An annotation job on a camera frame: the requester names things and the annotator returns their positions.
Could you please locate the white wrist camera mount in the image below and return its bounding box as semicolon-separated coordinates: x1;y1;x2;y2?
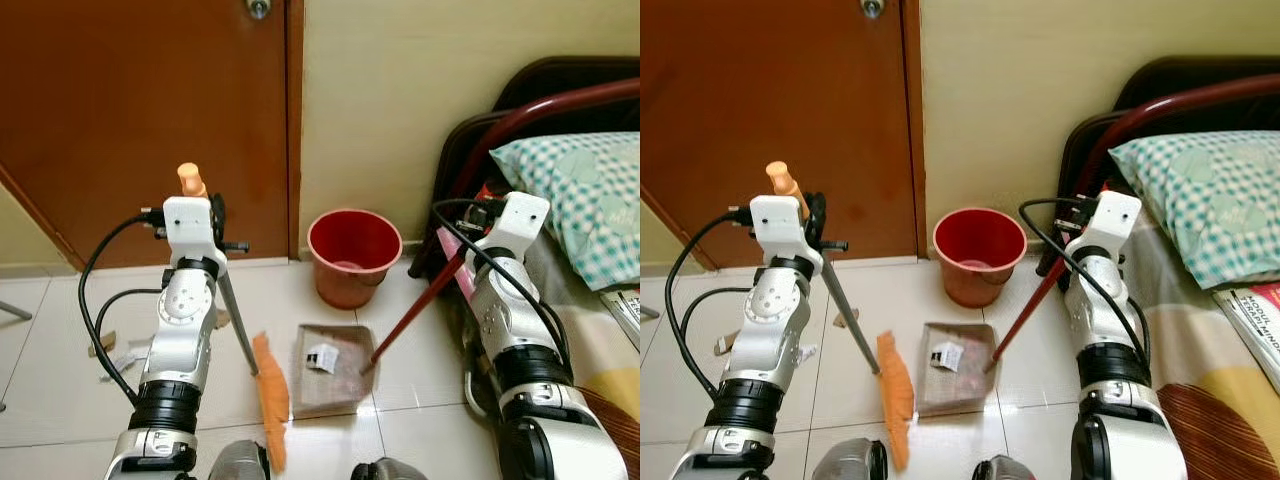
484;191;552;263
1084;190;1144;264
162;196;217;264
749;194;810;264

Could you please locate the grey robot knee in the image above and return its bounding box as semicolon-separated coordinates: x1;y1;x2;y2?
349;457;432;480
204;439;272;480
971;454;1037;480
809;437;890;480

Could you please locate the teal checkered pillow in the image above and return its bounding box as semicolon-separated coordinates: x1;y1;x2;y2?
489;131;641;292
1107;131;1280;292

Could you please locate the patterned beige bed sheet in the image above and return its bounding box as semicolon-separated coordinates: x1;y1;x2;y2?
520;230;641;480
1128;215;1280;480

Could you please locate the dark red bed frame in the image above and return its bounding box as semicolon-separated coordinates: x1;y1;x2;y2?
409;56;641;282
1034;56;1280;280

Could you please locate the red plastic bucket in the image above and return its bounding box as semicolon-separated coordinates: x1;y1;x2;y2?
306;208;405;311
931;206;1029;310

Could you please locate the orange broom with grey pole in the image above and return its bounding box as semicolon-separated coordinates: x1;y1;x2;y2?
177;162;292;474
766;160;917;474

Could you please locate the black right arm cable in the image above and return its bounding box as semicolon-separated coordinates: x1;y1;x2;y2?
1018;197;1153;363
431;197;572;363

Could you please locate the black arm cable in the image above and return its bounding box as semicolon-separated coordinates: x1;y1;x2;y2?
431;197;572;363
664;204;756;401
1018;197;1153;363
77;206;169;407

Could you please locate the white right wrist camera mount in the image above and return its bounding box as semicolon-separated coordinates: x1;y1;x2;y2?
484;191;552;263
1084;190;1144;264

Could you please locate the pink plastic item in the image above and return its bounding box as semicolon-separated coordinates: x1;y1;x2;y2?
436;227;478;303

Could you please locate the grey left robot knee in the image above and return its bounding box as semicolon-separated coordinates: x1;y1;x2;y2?
204;439;272;480
809;437;890;480

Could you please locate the red and white book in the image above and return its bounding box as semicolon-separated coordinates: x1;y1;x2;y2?
599;287;641;352
1213;282;1280;397

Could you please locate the brown wooden door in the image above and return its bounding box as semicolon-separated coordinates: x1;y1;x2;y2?
0;0;305;273
640;0;923;273

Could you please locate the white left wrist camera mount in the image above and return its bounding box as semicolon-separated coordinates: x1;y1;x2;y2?
749;194;810;264
162;196;217;264

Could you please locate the grey dustpan with red handle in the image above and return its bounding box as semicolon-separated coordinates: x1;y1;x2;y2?
917;252;1067;419
289;250;467;420

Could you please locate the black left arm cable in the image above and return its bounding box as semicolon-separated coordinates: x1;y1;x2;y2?
77;206;169;407
664;204;756;401

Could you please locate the grey right robot knee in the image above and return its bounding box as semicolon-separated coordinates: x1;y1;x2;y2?
971;454;1037;480
349;457;432;480

